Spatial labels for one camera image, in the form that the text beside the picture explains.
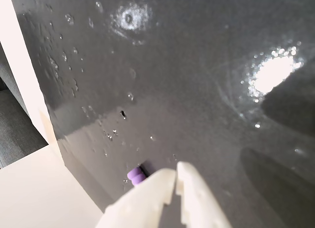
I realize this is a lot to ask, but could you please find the glossy black table mat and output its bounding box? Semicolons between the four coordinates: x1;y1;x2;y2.
8;0;315;228

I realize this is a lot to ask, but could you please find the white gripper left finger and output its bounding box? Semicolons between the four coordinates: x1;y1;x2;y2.
95;168;177;228

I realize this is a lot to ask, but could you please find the light wooden board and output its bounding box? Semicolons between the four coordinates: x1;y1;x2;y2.
38;109;62;152

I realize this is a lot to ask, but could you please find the purple ribbed pen grip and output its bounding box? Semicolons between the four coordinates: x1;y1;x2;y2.
126;166;149;187

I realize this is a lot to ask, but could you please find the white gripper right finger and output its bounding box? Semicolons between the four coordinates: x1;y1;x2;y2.
175;161;232;228

